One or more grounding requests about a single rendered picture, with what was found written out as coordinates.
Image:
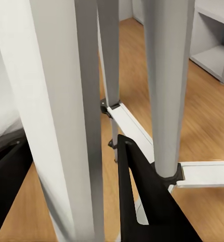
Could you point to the camera tripod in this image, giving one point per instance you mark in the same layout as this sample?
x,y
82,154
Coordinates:
x,y
50,50

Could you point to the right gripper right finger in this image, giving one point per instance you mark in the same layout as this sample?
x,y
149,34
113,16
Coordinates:
x,y
167,222

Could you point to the bookcase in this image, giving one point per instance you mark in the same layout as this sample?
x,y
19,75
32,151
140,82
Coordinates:
x,y
206,47

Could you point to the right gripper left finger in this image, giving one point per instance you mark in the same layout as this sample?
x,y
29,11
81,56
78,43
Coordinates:
x,y
15,161

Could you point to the bed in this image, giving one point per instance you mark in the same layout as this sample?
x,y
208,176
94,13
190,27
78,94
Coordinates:
x,y
11,126

